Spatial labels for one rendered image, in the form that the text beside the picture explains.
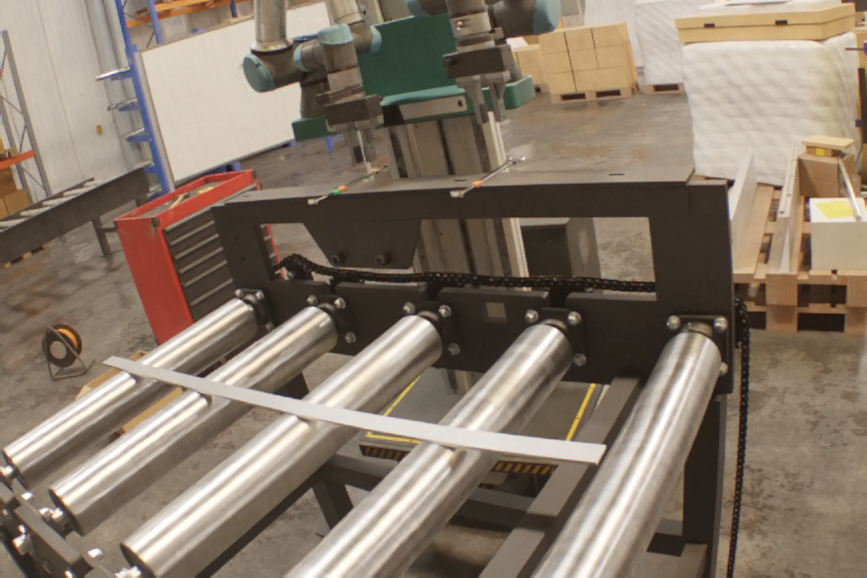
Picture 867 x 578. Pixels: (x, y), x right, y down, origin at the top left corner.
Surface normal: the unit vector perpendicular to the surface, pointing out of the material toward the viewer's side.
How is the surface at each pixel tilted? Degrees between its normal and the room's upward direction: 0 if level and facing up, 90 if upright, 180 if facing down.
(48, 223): 90
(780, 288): 90
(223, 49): 90
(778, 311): 90
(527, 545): 0
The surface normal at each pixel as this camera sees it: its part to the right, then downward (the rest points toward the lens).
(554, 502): -0.22, -0.92
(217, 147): 0.52, 0.18
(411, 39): -0.43, 0.40
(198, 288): 0.81, 0.01
